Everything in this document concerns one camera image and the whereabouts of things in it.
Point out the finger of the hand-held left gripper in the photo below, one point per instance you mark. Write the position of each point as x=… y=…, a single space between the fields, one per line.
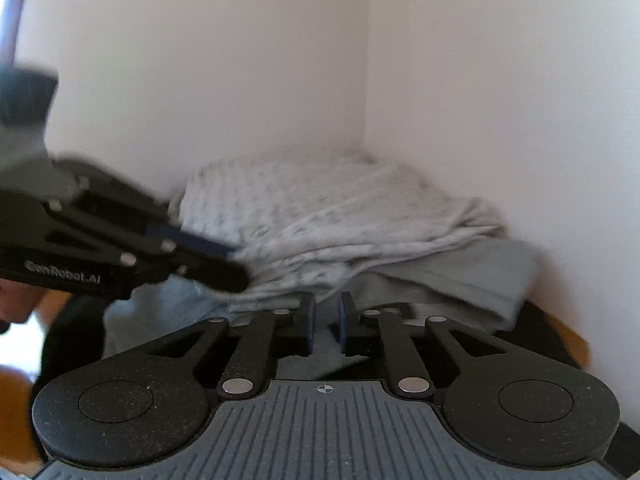
x=200 y=242
x=215 y=272

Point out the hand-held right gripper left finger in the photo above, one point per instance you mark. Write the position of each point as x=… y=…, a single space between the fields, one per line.
x=310 y=322

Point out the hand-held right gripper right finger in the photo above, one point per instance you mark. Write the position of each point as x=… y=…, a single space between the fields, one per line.
x=344 y=322

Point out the white grey patterned garment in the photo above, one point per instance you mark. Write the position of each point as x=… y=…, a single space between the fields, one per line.
x=325 y=215

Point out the person's left hand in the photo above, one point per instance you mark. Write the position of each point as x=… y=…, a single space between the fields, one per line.
x=17 y=302

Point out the grey printed t-shirt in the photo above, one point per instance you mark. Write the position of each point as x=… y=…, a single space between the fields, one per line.
x=450 y=280

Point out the black folded garment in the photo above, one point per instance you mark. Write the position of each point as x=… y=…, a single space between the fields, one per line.
x=540 y=330

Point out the wooden window frame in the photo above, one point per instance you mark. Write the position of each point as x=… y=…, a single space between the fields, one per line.
x=15 y=10

